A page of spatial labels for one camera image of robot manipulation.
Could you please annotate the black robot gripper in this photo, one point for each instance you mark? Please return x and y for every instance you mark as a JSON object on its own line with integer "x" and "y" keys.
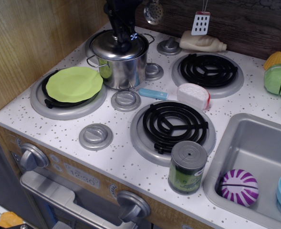
{"x": 121, "y": 14}

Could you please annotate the steel pot lid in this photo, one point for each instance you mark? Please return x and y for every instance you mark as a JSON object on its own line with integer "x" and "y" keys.
{"x": 126, "y": 50}

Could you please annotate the stainless steel pot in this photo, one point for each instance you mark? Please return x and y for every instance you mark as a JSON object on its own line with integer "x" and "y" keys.
{"x": 121, "y": 75}

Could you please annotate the grey stovetop knob by pot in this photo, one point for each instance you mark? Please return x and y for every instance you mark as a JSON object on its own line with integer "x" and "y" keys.
{"x": 154, "y": 72}

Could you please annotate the silver perforated toy ladle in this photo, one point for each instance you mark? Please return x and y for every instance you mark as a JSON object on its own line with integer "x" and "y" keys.
{"x": 154, "y": 12}

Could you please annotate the grey stovetop knob back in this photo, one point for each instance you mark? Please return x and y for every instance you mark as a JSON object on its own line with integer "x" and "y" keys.
{"x": 169, "y": 47}

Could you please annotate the light blue toy knife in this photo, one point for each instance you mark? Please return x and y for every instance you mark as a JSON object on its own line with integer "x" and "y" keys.
{"x": 153, "y": 94}

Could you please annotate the grey stovetop knob middle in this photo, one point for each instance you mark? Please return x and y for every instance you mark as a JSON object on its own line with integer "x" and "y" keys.
{"x": 125, "y": 101}

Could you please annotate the white slotted toy spatula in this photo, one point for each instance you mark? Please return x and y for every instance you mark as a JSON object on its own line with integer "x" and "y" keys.
{"x": 200, "y": 23}

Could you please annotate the green plastic plate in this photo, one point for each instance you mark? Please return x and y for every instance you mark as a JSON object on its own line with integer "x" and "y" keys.
{"x": 74, "y": 84}

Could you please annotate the cream plastic toy bottle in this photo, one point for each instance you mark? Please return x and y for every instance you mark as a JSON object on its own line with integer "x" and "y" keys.
{"x": 202, "y": 43}

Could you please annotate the white toy cheese wedge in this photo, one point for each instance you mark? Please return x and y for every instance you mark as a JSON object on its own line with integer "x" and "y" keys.
{"x": 193, "y": 95}

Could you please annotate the black back right burner coil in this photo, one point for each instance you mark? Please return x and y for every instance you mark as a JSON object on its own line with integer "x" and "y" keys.
{"x": 209, "y": 71}

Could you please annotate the grey stovetop knob front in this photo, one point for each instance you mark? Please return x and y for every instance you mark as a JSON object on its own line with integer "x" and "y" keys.
{"x": 95, "y": 137}

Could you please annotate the green labelled toy can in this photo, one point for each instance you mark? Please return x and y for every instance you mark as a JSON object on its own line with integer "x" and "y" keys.
{"x": 187, "y": 164}

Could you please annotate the yellow toy corn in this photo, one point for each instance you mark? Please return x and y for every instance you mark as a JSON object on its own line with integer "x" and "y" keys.
{"x": 273, "y": 59}

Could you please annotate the grey oven knob left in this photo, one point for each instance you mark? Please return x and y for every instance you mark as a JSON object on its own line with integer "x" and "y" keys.
{"x": 32, "y": 157}

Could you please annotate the grey oven knob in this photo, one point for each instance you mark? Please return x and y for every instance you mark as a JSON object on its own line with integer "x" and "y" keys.
{"x": 32, "y": 157}
{"x": 131, "y": 206}

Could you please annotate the green toy cabbage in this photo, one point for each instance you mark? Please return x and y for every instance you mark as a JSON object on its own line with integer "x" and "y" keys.
{"x": 272, "y": 79}

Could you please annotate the grey oven knob right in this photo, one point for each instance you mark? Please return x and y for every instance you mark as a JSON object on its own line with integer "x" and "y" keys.
{"x": 131, "y": 206}

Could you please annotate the silver toy sink basin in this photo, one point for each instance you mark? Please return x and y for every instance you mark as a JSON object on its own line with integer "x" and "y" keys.
{"x": 254, "y": 145}

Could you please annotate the purple white striped toy onion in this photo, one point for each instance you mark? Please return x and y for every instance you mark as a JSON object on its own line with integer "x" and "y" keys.
{"x": 239, "y": 186}

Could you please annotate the yellow object on floor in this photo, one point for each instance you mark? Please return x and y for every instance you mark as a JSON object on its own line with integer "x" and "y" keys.
{"x": 10, "y": 219}

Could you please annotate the silver oven door handle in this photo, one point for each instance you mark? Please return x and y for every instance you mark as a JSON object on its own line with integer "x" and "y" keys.
{"x": 63, "y": 199}

